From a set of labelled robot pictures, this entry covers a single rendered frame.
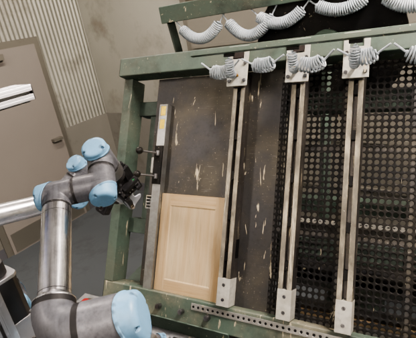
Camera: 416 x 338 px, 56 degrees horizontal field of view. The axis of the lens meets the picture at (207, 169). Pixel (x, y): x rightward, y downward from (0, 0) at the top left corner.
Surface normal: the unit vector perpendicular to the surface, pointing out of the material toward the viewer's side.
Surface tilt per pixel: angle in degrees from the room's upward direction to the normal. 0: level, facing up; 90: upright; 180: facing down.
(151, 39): 90
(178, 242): 60
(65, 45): 90
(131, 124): 90
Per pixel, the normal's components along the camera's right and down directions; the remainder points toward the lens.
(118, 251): 0.88, 0.04
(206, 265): -0.47, -0.11
